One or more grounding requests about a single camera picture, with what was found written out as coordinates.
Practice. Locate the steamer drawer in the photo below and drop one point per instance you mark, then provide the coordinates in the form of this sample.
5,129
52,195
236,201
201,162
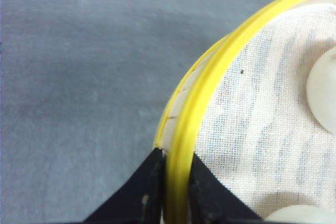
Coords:
182,118

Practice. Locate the white gauze steamer liner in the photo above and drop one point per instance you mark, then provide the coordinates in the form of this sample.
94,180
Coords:
258,136

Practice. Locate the small white bun left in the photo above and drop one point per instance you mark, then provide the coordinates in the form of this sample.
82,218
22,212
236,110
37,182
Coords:
320,90

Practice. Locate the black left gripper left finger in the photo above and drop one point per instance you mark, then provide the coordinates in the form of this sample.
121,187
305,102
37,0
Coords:
139,200

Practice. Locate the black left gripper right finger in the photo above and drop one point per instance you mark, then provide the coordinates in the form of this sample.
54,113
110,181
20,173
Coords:
211,202

